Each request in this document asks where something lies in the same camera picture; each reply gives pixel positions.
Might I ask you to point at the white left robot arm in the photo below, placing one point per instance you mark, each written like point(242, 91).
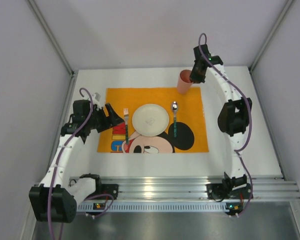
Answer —
point(53, 199)

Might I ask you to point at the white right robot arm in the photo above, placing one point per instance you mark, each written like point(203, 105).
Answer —
point(233, 119)

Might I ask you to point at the pink plastic cup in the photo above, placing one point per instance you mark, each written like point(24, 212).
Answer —
point(184, 82)

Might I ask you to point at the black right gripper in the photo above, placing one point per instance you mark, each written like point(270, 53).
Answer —
point(198, 74)

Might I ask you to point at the slotted grey cable duct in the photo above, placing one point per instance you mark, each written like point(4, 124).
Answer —
point(144, 207)

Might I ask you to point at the spoon with patterned handle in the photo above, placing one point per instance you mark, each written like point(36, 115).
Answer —
point(174, 108)

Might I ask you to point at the cream round plate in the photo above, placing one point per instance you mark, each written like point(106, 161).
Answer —
point(150, 120)

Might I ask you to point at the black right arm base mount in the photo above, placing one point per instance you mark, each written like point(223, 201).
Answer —
point(217, 192)

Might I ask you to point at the right aluminium corner post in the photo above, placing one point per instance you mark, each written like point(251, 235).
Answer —
point(271, 34)

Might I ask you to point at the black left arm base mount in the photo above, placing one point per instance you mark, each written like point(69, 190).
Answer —
point(105, 192)

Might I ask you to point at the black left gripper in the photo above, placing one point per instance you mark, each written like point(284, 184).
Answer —
point(103, 119)

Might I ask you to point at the aluminium corner post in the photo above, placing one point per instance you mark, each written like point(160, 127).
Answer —
point(48, 32)
point(271, 34)

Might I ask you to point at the orange cartoon mouse placemat cloth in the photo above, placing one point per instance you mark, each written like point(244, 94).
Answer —
point(190, 121)

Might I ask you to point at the left aluminium corner post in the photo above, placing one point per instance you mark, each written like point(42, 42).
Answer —
point(48, 32)

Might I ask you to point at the fork with patterned handle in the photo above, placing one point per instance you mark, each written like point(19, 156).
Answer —
point(126, 120)

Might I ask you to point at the aluminium front frame rail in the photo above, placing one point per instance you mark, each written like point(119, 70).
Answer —
point(157, 189)

